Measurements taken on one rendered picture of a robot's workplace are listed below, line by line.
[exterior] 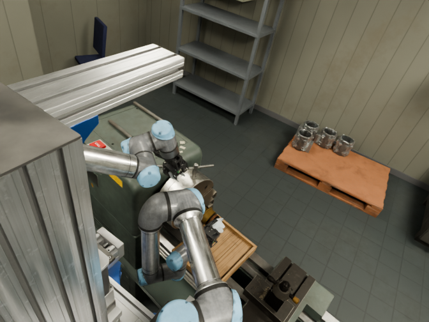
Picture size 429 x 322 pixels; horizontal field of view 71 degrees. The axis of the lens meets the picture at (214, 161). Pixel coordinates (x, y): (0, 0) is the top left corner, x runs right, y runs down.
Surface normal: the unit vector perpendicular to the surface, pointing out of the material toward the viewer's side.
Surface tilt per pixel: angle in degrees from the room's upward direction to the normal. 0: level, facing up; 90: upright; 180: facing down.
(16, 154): 0
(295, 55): 90
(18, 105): 0
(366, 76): 90
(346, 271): 0
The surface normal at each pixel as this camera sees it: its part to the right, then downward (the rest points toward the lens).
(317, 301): 0.17, -0.75
